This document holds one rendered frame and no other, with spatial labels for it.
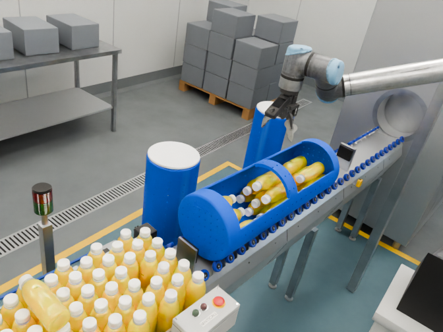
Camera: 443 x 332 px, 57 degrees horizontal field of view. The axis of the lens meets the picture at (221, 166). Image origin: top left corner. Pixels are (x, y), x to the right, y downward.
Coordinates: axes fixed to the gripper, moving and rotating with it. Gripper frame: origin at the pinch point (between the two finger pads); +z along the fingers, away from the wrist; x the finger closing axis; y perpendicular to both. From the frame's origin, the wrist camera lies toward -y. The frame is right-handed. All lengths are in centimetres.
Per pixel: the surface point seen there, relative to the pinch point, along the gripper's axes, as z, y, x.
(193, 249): 36, -44, -3
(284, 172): 18.0, 6.7, -5.4
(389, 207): 63, 103, -33
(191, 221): 31.5, -37.0, 6.6
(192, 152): 36, 9, 52
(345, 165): 43, 90, -3
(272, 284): 138, 62, 8
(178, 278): 31, -62, -12
